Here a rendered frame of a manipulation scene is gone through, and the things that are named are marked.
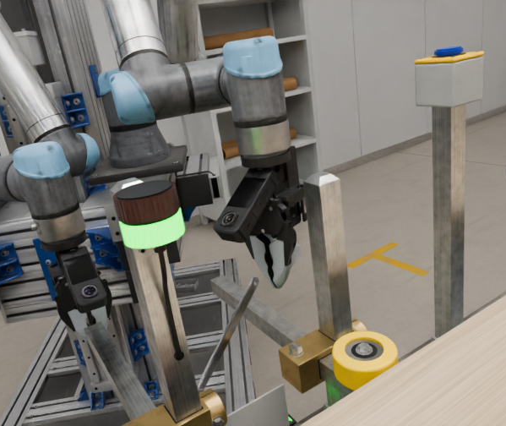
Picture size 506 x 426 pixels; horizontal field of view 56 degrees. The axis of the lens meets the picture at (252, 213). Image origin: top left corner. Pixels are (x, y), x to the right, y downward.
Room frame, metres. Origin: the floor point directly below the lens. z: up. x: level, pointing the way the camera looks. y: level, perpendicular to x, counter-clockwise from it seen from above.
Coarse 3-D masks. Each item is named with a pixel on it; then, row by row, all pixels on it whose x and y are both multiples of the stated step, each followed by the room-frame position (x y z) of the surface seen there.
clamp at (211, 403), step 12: (204, 396) 0.49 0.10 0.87; (216, 396) 0.49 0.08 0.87; (156, 408) 0.48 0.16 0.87; (204, 408) 0.47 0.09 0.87; (216, 408) 0.48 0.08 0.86; (132, 420) 0.47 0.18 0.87; (144, 420) 0.47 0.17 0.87; (156, 420) 0.46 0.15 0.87; (168, 420) 0.46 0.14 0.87; (180, 420) 0.46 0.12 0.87; (192, 420) 0.46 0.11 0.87; (204, 420) 0.46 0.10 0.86; (216, 420) 0.47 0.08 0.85
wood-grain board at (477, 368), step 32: (480, 320) 0.52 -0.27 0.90; (416, 352) 0.48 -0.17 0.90; (448, 352) 0.47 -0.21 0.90; (480, 352) 0.46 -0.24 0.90; (384, 384) 0.43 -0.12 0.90; (416, 384) 0.43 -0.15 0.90; (448, 384) 0.42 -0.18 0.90; (480, 384) 0.41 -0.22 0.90; (320, 416) 0.40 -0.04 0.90; (352, 416) 0.39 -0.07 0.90; (384, 416) 0.39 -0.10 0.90; (416, 416) 0.38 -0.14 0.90; (448, 416) 0.37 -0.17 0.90; (480, 416) 0.37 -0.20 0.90
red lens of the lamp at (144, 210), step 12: (168, 192) 0.42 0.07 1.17; (120, 204) 0.41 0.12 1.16; (132, 204) 0.41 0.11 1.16; (144, 204) 0.41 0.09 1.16; (156, 204) 0.41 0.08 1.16; (168, 204) 0.42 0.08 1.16; (120, 216) 0.42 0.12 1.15; (132, 216) 0.41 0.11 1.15; (144, 216) 0.41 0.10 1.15; (156, 216) 0.41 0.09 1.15
